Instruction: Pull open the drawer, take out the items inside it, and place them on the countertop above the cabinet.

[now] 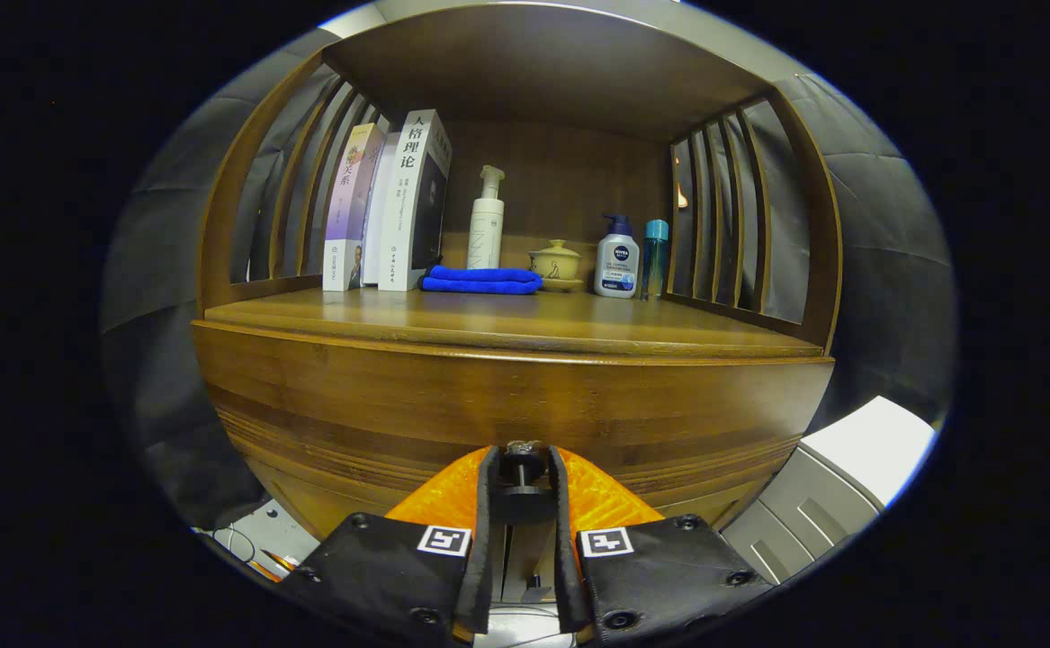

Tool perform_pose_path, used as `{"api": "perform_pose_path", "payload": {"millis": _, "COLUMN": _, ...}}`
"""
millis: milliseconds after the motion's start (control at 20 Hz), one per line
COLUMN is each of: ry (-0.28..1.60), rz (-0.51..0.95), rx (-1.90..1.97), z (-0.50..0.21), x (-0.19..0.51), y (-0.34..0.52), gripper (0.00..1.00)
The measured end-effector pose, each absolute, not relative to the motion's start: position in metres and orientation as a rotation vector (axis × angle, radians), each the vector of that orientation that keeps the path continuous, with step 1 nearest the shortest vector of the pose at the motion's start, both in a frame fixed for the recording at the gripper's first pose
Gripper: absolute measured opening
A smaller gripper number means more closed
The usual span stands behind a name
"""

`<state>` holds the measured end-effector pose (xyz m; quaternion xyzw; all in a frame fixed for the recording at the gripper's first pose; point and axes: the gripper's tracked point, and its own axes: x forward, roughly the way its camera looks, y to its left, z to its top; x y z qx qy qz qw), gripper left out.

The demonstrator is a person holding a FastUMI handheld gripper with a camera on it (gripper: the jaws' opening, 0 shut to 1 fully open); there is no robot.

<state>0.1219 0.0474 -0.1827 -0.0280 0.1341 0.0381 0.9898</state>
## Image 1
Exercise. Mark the black backdrop cloth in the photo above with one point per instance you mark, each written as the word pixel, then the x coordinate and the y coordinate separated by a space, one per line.
pixel 884 270

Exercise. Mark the yellow lidded teacup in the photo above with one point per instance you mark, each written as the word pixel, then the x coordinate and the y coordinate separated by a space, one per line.
pixel 556 264

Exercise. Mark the white bottle with blue cap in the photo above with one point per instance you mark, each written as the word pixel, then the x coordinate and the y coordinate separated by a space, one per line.
pixel 616 265

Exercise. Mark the thick white book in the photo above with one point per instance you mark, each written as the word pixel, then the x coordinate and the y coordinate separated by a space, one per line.
pixel 403 225

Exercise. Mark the purple book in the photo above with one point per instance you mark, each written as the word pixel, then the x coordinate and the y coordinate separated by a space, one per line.
pixel 349 207

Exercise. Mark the blue folded towel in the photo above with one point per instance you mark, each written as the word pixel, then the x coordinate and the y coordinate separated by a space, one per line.
pixel 480 281

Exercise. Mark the wooden drawer with black knob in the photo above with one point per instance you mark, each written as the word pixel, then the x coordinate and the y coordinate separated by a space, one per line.
pixel 489 396

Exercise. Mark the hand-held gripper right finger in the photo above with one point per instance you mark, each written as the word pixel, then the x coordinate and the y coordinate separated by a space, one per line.
pixel 563 540

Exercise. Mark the teal bottle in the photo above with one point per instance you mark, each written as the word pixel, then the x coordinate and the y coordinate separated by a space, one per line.
pixel 654 261

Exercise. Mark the thin white book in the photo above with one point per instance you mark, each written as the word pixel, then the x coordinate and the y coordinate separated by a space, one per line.
pixel 381 216

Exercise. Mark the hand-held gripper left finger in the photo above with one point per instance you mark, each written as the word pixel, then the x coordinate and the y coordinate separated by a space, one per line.
pixel 486 540

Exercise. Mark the brown wooden cabinet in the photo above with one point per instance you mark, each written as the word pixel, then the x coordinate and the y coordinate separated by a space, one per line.
pixel 560 72

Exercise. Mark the wooden countertop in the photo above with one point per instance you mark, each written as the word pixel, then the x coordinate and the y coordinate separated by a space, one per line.
pixel 489 315

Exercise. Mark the white storage box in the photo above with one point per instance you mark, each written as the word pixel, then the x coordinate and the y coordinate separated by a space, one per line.
pixel 866 441

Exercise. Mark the white pump bottle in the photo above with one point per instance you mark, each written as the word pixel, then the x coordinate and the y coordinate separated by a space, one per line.
pixel 486 234

